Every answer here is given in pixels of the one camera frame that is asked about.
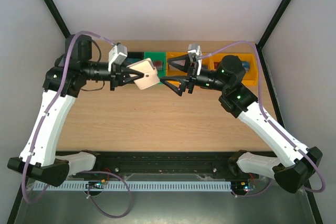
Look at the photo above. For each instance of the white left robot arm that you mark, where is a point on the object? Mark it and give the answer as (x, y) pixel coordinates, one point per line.
(62, 84)

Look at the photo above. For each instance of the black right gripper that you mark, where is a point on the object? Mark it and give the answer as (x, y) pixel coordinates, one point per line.
(190, 77)

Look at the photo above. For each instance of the blue card in bin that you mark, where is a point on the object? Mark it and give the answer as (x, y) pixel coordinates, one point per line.
(246, 65)

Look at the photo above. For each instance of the black frame post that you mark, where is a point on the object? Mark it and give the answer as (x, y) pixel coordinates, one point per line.
(57, 17)
(273, 23)

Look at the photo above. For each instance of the red white card green bin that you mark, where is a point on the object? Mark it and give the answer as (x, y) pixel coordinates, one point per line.
(159, 65)

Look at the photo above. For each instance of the green storage bin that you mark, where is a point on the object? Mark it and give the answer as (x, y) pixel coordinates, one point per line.
(157, 56)

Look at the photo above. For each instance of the red card in bin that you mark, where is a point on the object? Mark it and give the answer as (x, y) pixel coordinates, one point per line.
(216, 64)

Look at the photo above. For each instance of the black frame post left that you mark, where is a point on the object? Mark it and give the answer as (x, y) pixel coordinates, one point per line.
(57, 17)

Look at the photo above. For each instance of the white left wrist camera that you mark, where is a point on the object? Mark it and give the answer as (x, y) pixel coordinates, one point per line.
(117, 55)

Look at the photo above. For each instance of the beige leather card holder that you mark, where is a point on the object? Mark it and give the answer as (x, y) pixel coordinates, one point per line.
(150, 73)

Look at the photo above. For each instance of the white slotted cable duct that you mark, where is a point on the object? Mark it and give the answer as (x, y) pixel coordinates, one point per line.
(72, 185)

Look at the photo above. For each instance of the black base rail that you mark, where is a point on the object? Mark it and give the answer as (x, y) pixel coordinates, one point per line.
(214, 164)

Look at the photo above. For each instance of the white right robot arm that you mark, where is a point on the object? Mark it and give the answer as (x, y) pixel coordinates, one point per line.
(294, 163)

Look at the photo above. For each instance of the black frame post right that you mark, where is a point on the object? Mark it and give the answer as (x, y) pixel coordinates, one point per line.
(273, 23)

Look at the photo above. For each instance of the black storage bin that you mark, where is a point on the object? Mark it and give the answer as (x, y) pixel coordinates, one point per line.
(135, 56)

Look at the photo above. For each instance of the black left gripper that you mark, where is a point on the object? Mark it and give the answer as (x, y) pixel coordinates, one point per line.
(119, 73)

